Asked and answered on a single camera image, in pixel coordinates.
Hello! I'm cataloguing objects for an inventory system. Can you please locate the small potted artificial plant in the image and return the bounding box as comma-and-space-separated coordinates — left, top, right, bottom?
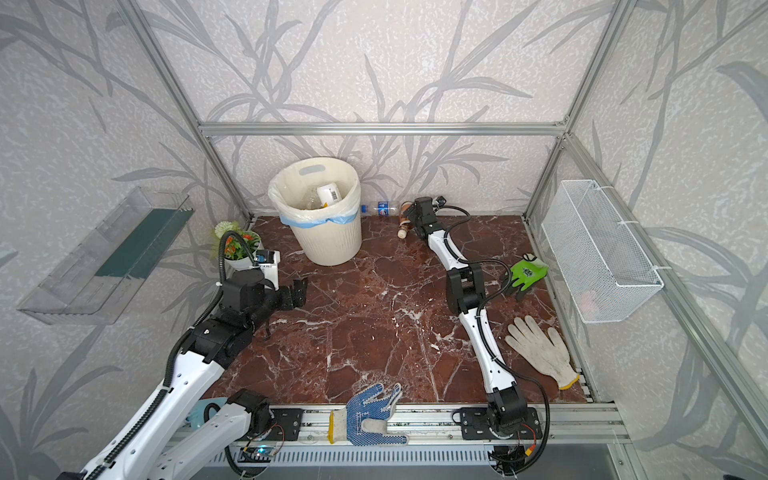
213, 221, 262, 271

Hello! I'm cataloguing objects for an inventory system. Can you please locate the cream plastic waste bin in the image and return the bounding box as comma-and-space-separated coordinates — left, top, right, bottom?
268, 157, 362, 266

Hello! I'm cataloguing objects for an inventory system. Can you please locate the brown tea bottle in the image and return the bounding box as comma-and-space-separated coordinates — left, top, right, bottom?
397, 201, 413, 239

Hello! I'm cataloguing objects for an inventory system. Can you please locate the white label bottle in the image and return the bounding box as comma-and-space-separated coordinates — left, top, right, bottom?
316, 182, 343, 208

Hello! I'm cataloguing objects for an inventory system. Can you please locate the aluminium front rail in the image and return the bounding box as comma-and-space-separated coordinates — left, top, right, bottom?
235, 403, 631, 447

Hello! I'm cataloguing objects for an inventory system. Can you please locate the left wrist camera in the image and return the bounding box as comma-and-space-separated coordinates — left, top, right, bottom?
255, 250, 280, 290

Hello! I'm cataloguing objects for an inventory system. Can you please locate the light blue handled brush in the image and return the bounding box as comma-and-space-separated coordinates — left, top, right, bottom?
183, 397, 227, 430

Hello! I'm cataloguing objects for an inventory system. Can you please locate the clear crushed plastic bottle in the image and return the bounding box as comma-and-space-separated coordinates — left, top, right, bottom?
302, 189, 324, 210

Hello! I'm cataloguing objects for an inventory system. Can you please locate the blue dotted knit glove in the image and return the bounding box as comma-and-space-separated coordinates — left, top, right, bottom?
327, 383, 408, 447

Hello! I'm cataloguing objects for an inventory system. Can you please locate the clear acrylic wall shelf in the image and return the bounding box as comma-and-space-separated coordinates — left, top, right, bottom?
17, 187, 194, 325

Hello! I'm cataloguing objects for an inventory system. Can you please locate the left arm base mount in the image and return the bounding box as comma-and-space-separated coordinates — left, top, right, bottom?
241, 408, 304, 442

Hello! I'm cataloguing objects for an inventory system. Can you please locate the green circuit board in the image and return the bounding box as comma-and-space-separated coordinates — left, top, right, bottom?
235, 442, 284, 464

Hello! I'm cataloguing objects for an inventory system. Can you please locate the white wire mesh basket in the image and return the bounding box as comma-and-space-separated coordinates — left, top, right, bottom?
542, 179, 664, 324

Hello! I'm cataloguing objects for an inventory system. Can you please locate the blue label bottle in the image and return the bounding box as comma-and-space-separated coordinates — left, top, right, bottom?
360, 201, 399, 217

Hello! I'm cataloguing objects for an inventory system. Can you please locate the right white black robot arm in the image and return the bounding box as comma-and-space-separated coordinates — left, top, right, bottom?
401, 197, 550, 444

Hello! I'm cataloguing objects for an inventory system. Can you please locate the green black work glove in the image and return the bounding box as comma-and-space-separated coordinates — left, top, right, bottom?
506, 253, 549, 302

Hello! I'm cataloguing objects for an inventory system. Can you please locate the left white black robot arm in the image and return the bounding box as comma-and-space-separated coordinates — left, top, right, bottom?
58, 268, 308, 479

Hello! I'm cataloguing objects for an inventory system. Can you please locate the white knit work glove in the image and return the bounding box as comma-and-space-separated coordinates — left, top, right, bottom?
505, 315, 579, 390

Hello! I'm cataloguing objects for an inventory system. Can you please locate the white bin liner bag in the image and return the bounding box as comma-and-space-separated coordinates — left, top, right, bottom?
268, 157, 361, 229

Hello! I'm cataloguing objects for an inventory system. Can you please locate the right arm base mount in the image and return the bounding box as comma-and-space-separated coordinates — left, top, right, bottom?
451, 407, 546, 442

